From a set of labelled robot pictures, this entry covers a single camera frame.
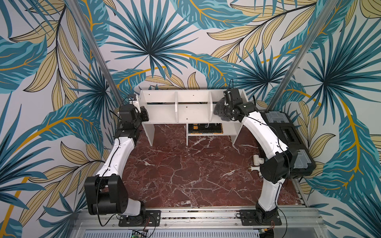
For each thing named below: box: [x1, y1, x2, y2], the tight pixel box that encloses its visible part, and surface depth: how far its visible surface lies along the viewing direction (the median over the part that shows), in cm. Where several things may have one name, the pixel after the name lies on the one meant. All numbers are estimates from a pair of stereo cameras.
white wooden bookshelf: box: [138, 89, 243, 147], surface depth 86 cm
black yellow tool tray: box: [188, 122, 224, 135], surface depth 94 cm
